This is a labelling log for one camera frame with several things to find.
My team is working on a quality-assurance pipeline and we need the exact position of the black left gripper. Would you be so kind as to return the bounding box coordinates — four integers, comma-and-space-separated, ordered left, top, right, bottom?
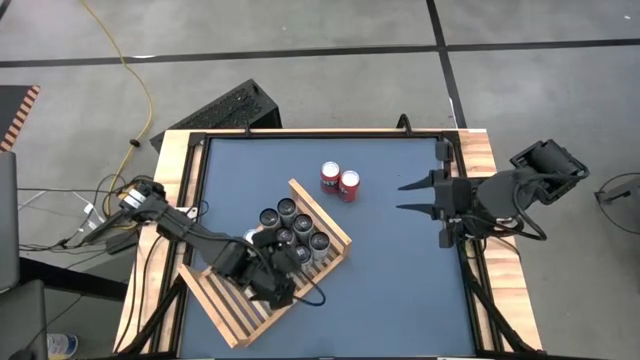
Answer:
230, 228, 299, 310

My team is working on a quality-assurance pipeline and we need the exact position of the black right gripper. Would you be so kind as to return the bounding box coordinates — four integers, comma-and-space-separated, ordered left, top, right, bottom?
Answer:
395, 139, 477, 250

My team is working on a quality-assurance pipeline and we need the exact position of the red Fanta can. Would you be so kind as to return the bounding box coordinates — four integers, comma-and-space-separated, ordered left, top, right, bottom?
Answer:
338, 169, 361, 204
320, 160, 342, 195

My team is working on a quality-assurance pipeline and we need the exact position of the bamboo slatted shelf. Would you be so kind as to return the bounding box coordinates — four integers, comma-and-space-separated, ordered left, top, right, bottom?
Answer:
176, 177, 353, 350

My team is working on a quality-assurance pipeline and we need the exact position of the black power brick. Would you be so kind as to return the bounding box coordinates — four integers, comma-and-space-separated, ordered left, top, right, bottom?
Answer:
103, 228, 140, 256

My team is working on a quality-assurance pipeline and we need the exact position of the white blue package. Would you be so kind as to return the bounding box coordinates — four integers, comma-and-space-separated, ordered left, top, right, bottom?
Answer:
47, 332, 80, 360

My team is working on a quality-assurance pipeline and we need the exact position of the grey equipment case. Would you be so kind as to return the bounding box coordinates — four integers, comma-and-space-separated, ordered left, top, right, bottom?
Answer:
0, 149, 21, 294

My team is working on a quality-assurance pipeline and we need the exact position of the black mat with striped edge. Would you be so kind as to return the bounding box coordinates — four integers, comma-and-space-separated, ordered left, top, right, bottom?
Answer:
0, 83, 41, 154

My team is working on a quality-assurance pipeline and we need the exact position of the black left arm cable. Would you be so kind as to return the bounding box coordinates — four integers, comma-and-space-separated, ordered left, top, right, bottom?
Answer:
292, 269, 328, 308

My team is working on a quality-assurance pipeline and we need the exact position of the yellow cable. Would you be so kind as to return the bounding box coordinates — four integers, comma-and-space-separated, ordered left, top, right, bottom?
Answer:
79, 0, 154, 231

